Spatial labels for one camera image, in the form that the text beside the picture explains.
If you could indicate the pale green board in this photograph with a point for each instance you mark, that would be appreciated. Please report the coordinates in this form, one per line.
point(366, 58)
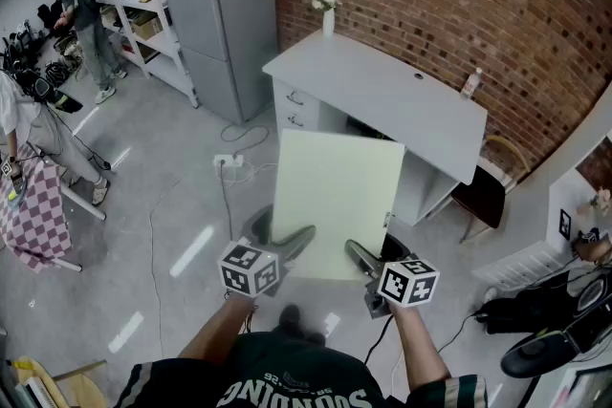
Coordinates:
point(334, 196)

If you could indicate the grey refrigerator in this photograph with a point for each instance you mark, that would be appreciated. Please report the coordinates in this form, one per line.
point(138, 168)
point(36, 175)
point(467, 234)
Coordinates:
point(215, 24)

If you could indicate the person's right forearm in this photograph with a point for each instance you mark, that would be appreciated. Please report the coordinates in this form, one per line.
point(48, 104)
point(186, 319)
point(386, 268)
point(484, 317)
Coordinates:
point(421, 344)

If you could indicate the pile of black equipment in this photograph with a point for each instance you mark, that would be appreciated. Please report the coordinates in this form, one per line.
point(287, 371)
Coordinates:
point(28, 48)

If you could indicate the wooden chair with dark seat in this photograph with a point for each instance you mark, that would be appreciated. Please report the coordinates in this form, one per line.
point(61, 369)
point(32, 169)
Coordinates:
point(480, 198)

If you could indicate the pink flowers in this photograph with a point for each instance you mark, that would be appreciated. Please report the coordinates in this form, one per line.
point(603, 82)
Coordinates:
point(595, 203)

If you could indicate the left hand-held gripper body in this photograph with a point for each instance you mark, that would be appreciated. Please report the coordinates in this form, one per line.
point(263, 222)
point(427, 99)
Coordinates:
point(248, 270)

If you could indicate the cardboard box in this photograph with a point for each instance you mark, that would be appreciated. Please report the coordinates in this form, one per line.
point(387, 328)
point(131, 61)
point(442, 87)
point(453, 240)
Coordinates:
point(146, 26)

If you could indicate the light wooden chair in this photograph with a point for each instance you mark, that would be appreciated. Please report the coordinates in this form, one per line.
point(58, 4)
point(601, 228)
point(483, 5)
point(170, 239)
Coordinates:
point(72, 382)

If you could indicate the white vase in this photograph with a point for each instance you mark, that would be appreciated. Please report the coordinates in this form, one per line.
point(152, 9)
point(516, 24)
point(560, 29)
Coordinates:
point(328, 25)

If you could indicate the person's left forearm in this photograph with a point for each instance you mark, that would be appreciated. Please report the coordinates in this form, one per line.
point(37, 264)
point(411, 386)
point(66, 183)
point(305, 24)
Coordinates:
point(220, 329)

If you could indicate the framed picture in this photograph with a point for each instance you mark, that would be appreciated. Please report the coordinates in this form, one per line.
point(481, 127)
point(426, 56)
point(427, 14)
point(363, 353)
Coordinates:
point(585, 389)

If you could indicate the white table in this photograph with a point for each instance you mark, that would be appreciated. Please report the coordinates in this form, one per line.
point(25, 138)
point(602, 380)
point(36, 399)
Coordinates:
point(373, 81)

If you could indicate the clear bottle with red label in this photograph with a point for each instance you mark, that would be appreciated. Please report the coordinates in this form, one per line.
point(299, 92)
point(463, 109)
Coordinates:
point(471, 85)

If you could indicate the white slatted rack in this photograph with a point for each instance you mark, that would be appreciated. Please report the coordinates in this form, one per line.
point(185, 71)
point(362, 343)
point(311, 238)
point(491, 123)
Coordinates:
point(516, 265)

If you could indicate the black bag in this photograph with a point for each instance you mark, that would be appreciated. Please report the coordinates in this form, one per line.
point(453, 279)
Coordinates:
point(535, 315)

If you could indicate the white metal shelf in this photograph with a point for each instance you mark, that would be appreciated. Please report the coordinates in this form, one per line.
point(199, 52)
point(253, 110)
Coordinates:
point(143, 5)

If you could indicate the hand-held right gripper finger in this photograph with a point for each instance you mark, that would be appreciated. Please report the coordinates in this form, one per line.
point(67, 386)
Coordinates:
point(394, 248)
point(361, 255)

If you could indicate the black and white tag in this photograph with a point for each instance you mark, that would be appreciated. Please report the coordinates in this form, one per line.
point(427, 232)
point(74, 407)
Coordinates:
point(566, 224)

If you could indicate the person's dark green shirt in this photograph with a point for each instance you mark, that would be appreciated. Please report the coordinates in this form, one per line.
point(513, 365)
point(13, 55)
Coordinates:
point(296, 377)

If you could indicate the pink checkered tablecloth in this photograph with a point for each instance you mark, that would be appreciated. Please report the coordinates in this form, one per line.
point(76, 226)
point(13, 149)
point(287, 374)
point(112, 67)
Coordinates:
point(38, 215)

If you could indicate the person's black shoe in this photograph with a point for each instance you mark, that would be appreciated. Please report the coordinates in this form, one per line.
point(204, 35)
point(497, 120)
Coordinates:
point(291, 320)

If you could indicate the white metal table leg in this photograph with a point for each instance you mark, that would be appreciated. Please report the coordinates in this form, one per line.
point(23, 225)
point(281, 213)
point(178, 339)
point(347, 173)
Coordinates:
point(83, 201)

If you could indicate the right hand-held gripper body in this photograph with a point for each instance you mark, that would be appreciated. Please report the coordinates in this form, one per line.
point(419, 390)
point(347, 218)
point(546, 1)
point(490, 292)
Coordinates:
point(406, 284)

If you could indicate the white power strip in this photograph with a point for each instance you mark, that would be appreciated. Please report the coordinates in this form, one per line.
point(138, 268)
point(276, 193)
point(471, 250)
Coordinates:
point(228, 160)

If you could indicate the white side cabinet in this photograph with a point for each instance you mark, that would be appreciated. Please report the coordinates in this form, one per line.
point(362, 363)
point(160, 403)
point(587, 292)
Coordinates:
point(557, 196)

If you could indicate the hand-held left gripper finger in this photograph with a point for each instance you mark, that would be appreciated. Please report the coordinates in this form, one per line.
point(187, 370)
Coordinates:
point(296, 241)
point(260, 224)

